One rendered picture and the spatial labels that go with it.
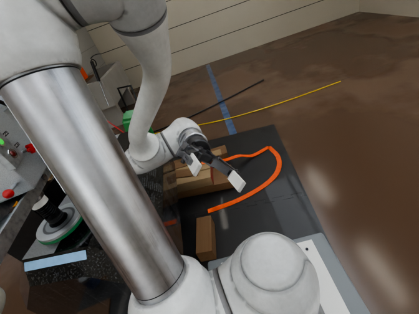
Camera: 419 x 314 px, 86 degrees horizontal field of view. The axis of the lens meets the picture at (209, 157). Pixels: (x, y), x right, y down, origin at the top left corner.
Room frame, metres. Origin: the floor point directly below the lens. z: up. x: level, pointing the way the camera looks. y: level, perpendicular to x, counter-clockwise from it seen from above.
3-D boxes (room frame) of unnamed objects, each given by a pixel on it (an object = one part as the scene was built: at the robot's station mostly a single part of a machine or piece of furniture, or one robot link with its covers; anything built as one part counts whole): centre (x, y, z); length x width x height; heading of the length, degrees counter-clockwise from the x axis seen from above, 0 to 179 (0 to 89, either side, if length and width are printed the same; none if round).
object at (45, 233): (0.83, 0.76, 0.88); 0.21 x 0.21 x 0.01
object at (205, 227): (1.04, 0.24, 0.07); 0.30 x 0.12 x 0.12; 169
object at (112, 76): (4.57, 1.40, 0.43); 1.30 x 0.62 x 0.86; 174
